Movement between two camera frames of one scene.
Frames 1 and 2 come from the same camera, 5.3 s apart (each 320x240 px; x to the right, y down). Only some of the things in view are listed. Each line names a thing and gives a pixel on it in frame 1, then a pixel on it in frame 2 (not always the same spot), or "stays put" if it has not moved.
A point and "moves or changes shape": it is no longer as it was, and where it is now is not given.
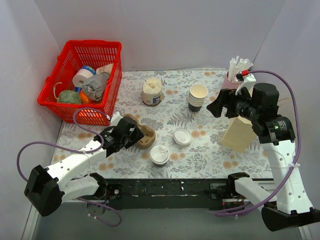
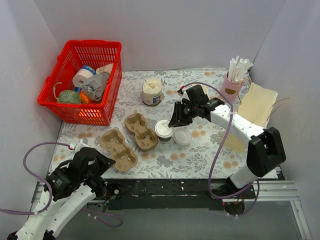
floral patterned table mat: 181,136 stays put
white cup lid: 159,154 -> 162,130
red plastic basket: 86,74 stays put
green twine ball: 69,96 stays put
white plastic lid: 182,136 stays put
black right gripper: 227,103 -> 186,111
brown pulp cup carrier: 148,131 moves or changes shape
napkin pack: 152,92 stays put
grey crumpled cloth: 94,86 stays put
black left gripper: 132,132 -> 100,163
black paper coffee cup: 160,165 -> 165,140
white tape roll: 80,76 stays put
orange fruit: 84,99 stays put
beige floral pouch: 107,68 stays put
